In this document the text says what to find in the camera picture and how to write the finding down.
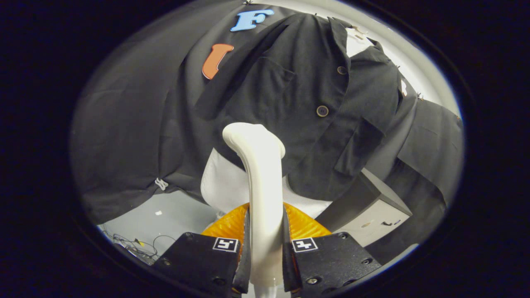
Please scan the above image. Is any black suit jacket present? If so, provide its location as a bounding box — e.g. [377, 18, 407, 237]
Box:
[195, 12, 402, 202]

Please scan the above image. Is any white garment steamer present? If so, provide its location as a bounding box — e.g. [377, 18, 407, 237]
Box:
[222, 122, 286, 288]

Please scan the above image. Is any tangle of thin cables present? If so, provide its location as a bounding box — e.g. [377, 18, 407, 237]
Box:
[101, 230, 176, 265]

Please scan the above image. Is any grey cabinet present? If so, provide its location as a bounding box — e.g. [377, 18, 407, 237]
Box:
[315, 168, 413, 248]

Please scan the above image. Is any black backdrop cloth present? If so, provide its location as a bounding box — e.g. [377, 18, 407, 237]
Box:
[68, 0, 466, 265]

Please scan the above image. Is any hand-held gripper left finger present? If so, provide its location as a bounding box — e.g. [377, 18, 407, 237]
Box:
[151, 203, 252, 297]

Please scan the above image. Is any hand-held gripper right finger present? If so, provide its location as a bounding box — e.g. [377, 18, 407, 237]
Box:
[283, 202, 383, 295]

